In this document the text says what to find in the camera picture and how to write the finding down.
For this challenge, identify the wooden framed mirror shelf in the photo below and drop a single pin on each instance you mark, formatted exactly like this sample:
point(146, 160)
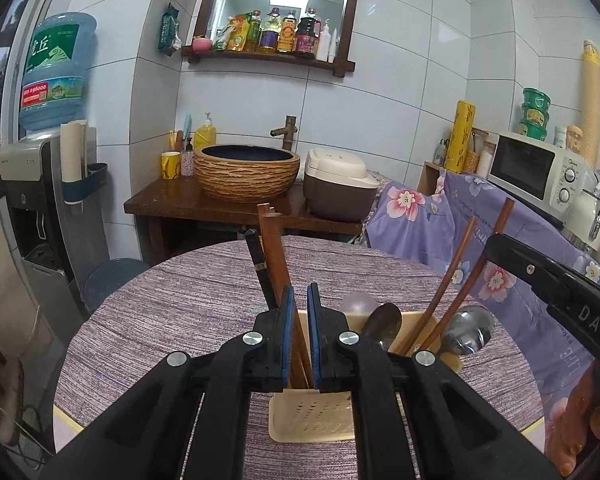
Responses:
point(280, 15)

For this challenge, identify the green instant noodle cup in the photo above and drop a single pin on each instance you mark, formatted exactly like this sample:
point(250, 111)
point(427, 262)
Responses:
point(536, 96)
point(535, 115)
point(532, 130)

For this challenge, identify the row of condiment bottles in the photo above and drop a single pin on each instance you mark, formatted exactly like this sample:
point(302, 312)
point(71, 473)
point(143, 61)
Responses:
point(275, 32)

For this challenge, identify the grey round stool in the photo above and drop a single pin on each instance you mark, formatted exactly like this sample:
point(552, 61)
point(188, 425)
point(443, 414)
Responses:
point(115, 280)

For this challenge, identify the white kettle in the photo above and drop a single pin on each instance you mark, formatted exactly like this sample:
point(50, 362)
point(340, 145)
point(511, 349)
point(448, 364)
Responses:
point(582, 215)

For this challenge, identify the small wooden box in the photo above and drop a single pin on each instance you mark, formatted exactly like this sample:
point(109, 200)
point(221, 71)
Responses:
point(430, 177)

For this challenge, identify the tall stack of paper cups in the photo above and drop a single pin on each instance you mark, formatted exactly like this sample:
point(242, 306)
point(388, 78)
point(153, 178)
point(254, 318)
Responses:
point(591, 100)

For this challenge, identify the pink round jar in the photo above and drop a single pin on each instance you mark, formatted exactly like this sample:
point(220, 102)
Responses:
point(202, 42)

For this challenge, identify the grey water dispenser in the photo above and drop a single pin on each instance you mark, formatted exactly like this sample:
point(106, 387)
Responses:
point(35, 200)

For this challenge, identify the white cup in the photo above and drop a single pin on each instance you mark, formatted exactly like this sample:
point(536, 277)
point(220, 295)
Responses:
point(485, 160)

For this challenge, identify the white microwave oven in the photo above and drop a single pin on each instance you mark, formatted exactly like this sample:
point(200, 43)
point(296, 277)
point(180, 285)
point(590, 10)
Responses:
point(535, 170)

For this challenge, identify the yellow mug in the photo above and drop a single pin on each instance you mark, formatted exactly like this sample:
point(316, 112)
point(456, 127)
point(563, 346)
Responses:
point(170, 165)

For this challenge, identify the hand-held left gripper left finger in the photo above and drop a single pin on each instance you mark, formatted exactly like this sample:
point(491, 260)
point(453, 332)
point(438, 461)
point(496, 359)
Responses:
point(287, 335)

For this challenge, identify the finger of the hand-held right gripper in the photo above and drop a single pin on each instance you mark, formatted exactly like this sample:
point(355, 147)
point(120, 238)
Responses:
point(520, 260)

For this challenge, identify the pale shiny spoon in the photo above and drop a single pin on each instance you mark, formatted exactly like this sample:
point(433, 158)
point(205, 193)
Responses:
point(357, 304)

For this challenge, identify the orange lidded jar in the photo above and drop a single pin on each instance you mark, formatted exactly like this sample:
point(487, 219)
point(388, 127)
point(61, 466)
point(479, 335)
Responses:
point(575, 137)

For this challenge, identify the paper cup tube holder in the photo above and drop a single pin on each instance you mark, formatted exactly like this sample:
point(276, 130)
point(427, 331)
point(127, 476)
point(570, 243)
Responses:
point(75, 160)

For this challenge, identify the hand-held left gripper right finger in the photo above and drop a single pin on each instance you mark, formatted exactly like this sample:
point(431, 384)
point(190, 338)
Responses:
point(314, 335)

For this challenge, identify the all-metal spoon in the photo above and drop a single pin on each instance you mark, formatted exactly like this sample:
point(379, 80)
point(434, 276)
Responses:
point(382, 322)

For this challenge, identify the green hanging packet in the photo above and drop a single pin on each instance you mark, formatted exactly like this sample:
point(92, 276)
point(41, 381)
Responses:
point(167, 30)

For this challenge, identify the dark wooden washstand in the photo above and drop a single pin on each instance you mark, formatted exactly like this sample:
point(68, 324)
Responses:
point(180, 200)

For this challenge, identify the bronze bamboo style faucet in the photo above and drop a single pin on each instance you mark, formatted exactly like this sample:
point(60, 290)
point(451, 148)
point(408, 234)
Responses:
point(286, 132)

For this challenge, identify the blue toothbrush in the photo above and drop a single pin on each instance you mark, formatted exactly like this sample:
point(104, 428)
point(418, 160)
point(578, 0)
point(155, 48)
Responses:
point(186, 127)

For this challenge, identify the yellow soap pump bottle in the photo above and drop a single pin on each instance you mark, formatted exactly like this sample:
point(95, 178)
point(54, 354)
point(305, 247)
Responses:
point(206, 135)

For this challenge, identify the person's right hand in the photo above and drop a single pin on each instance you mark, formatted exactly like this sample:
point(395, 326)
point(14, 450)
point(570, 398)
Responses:
point(585, 410)

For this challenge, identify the white plastic bottle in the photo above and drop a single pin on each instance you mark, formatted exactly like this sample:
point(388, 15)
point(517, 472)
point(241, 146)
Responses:
point(560, 135)

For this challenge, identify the brown and white rice cooker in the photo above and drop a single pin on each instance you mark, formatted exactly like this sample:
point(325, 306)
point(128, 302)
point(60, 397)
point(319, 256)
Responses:
point(337, 185)

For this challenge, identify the woven pattern wash basin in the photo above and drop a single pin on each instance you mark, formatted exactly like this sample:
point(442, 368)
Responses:
point(247, 172)

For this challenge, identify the blue water bottle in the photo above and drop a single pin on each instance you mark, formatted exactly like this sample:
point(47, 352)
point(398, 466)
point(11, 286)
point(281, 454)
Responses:
point(55, 70)

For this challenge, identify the small glass bottle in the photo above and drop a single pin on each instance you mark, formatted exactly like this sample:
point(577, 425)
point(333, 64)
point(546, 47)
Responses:
point(439, 150)

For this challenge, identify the black chopstick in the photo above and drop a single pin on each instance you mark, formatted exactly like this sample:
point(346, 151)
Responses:
point(257, 260)

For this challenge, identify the yellow patterned roll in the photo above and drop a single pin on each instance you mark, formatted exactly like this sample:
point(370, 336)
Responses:
point(462, 135)

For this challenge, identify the purple floral cloth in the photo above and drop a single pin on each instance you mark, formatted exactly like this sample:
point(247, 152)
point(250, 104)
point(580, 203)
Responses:
point(455, 240)

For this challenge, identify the cream plastic utensil holder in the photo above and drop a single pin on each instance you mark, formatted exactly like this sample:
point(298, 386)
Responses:
point(310, 410)

